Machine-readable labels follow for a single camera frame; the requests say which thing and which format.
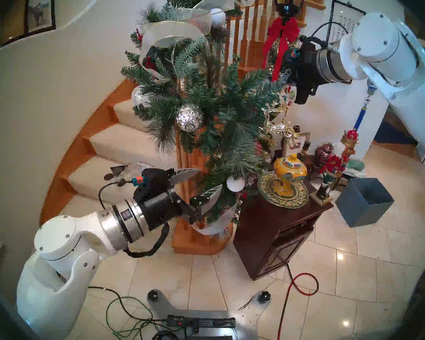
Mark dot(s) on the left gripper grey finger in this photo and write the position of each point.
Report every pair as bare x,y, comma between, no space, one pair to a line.
186,173
207,200

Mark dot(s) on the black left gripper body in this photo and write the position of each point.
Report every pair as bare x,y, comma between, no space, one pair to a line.
159,210

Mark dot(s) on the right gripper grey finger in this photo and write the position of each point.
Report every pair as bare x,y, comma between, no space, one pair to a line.
288,80
287,73

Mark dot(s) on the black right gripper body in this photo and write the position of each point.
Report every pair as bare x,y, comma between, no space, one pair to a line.
308,72

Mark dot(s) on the gold glitter reindeer ornament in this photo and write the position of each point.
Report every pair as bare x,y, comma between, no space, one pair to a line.
281,128

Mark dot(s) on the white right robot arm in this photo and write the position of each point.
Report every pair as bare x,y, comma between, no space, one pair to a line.
386,56

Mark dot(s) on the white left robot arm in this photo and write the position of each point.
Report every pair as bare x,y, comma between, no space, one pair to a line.
60,236

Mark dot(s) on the small santa hanging ornament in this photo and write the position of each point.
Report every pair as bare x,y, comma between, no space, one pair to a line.
289,95

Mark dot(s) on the white glitter ball ornament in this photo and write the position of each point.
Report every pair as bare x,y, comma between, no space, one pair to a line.
218,17
236,184

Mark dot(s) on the silver faceted ball ornament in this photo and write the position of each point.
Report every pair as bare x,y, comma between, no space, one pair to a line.
190,118

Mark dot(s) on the red velvet bow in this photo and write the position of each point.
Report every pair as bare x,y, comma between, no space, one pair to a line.
283,31

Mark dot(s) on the frosted pine cone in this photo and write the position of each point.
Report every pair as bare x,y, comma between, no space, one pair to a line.
250,180

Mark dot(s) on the dark slender vase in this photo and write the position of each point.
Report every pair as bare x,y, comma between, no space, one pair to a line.
296,128

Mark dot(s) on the clear plastic bag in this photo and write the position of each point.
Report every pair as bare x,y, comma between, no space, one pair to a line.
138,166

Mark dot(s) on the ornate decorative plate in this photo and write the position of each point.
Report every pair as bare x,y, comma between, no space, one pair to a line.
265,188

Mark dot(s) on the framed calligraphy scroll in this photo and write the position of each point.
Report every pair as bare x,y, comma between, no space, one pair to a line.
345,18

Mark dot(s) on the carpeted wooden staircase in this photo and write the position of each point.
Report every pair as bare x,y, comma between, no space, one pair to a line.
127,144

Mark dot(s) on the blue vase charm with tassel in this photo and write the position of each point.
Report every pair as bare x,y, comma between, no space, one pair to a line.
359,116

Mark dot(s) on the small black nutcracker figurine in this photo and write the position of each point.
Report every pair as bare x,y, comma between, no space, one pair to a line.
305,149

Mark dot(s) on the dark wooden cabinet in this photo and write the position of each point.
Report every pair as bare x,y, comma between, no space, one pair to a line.
269,236

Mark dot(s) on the black lantern lamp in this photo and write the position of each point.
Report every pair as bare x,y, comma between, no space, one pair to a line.
290,1

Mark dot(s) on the green pine garland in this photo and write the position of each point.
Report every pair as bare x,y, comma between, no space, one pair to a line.
212,95

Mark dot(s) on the dark red lidded jar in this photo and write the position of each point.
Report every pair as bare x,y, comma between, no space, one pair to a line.
324,153

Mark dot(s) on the yellow porcelain lidded jar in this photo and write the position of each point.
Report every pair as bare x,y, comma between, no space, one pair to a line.
287,171

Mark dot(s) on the tall red nutcracker figurine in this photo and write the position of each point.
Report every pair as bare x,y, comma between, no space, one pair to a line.
331,165

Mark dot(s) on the green jade carving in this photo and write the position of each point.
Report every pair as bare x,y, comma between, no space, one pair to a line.
356,164

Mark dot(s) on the dark blue rug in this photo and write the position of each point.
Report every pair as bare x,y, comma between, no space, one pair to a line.
391,135

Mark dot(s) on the red berry sprig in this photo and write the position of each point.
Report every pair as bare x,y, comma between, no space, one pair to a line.
148,63

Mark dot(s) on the black power strip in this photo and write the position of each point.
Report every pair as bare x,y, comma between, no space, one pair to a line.
209,322

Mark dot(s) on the grey square bin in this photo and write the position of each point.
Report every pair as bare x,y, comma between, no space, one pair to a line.
364,204

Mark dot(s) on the framed horse picture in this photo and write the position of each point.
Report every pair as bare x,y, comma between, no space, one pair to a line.
39,13

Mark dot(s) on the brown framed picture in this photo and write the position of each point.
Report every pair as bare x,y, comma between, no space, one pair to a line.
12,24

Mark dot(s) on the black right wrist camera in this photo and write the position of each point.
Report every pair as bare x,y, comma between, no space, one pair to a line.
292,57

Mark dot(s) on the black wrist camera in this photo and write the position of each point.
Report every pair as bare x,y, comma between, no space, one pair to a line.
292,57
154,181

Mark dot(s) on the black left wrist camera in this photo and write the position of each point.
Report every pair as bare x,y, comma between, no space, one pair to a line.
154,181

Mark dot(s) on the small tabletop picture frame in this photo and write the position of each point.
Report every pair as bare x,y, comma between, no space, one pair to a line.
304,139

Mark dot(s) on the black base plate knob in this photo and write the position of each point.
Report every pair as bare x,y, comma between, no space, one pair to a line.
264,296
153,294

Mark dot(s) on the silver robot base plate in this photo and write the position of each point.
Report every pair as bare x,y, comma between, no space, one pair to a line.
244,314

